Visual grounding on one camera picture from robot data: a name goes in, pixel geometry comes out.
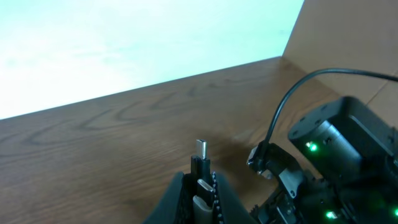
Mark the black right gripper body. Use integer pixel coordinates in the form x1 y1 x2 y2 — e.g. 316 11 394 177
250 142 314 223

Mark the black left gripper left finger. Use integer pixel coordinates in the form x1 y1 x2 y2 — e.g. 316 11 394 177
143 172 184 224

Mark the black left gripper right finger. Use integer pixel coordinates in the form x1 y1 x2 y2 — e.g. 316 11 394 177
214 172 257 224

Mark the black smooth USB cable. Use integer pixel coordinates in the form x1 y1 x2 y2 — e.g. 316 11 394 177
192 195 214 224

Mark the black braided USB cable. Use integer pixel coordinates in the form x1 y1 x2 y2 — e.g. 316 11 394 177
190 139 224 224

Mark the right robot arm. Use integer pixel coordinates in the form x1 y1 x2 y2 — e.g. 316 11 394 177
213 96 397 223

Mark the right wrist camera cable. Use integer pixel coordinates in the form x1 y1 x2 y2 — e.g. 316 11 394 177
262 68 398 156

